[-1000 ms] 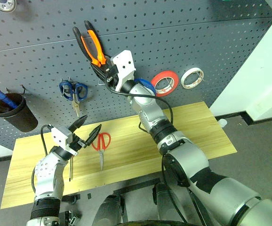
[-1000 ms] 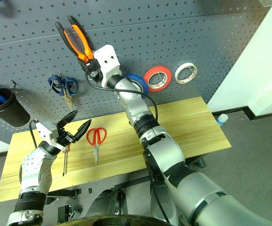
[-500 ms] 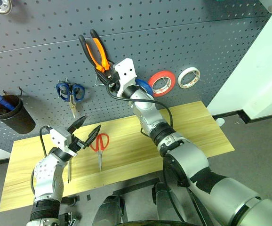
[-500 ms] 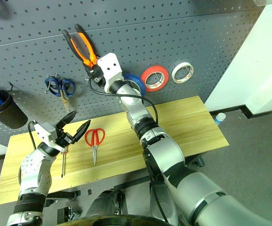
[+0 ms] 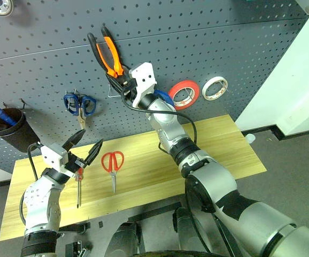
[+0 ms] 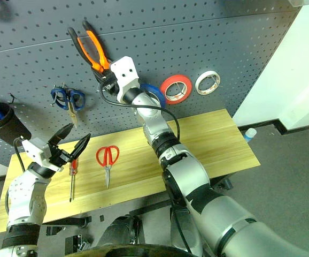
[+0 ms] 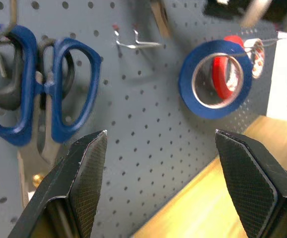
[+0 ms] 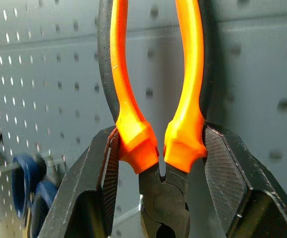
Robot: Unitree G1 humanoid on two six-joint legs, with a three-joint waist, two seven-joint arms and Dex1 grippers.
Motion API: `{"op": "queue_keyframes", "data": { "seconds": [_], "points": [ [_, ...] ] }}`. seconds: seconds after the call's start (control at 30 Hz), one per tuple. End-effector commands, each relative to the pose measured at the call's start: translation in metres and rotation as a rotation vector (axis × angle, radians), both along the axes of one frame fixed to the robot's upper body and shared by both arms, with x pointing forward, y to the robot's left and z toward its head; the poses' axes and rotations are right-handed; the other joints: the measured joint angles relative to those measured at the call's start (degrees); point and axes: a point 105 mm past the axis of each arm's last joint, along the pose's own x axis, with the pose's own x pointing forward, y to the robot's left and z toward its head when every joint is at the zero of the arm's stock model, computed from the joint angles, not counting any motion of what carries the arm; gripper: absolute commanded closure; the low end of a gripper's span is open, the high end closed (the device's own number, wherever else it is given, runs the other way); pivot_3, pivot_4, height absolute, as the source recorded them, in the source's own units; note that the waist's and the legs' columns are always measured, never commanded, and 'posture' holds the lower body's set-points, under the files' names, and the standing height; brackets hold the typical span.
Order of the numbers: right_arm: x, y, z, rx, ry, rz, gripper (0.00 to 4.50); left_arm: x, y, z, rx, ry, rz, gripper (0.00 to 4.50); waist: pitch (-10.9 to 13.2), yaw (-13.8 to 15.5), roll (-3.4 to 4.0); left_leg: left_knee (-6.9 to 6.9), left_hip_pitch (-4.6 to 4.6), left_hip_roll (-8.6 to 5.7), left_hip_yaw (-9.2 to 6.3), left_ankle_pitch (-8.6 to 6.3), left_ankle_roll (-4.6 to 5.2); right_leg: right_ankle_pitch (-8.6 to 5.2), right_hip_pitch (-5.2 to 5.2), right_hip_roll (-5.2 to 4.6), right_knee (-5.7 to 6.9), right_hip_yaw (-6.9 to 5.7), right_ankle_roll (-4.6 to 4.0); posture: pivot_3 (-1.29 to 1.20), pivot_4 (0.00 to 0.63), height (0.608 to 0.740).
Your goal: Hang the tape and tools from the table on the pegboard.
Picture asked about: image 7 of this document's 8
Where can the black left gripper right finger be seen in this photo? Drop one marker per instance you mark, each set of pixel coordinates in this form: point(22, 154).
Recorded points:
point(257, 183)

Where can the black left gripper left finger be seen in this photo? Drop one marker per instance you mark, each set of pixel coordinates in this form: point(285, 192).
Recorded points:
point(59, 188)

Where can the red tape roll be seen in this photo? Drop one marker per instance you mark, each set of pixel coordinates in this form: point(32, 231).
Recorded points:
point(219, 79)

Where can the grey metal pegboard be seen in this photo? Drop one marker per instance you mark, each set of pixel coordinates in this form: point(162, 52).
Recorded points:
point(146, 111)

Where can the blue tape roll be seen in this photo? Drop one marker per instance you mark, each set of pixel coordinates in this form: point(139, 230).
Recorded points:
point(187, 84)

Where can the metal scissors pegboard hook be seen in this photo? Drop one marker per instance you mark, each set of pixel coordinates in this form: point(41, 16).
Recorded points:
point(14, 15)

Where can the empty double-prong metal hook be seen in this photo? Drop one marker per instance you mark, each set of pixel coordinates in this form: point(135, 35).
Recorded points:
point(143, 45)

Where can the brown and silver hanging tool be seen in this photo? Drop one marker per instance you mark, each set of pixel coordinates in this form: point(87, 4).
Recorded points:
point(160, 17)

